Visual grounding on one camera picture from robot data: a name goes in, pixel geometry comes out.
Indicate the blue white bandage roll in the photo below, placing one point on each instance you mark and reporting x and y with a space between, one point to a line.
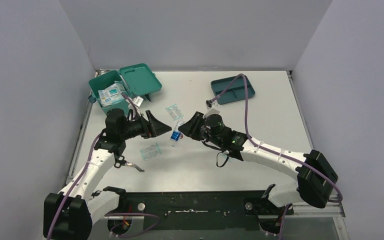
176 134

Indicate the teal medical gauze packet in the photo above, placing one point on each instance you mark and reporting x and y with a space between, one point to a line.
115 91

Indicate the bandage strip pack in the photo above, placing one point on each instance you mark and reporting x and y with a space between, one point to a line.
150 152
226 158
174 112

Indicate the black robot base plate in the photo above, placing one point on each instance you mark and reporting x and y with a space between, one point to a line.
249 210

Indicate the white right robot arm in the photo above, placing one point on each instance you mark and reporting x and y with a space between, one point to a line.
313 176

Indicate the dark teal divided tray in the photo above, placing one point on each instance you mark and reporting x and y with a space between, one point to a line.
235 92

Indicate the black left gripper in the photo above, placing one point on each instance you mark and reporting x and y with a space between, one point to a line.
148 123

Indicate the black handled bandage scissors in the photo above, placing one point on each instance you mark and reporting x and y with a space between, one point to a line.
121 162

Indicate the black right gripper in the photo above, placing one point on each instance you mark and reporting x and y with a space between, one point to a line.
192 128

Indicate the teal medicine kit box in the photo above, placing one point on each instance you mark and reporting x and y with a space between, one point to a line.
138 81

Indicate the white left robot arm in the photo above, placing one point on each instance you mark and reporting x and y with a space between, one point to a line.
71 213

